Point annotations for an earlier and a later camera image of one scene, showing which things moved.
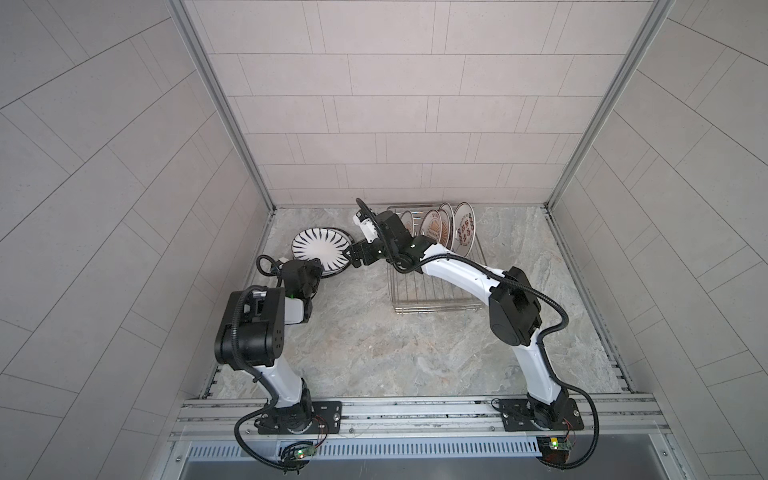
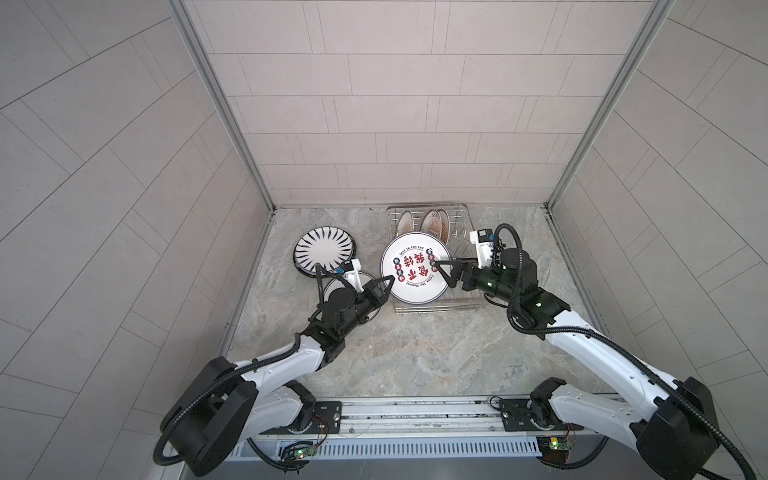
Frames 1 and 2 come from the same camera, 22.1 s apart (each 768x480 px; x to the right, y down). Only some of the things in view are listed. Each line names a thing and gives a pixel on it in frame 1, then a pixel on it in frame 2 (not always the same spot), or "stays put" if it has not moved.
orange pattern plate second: (431, 225) stays put
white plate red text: (407, 219) stays put
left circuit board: (304, 452) stays put
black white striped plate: (325, 244) stays put
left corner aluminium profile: (221, 97) stays put
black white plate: (465, 227) to (340, 282)
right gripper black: (368, 256) to (469, 265)
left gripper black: (307, 265) to (372, 295)
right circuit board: (553, 449) stays put
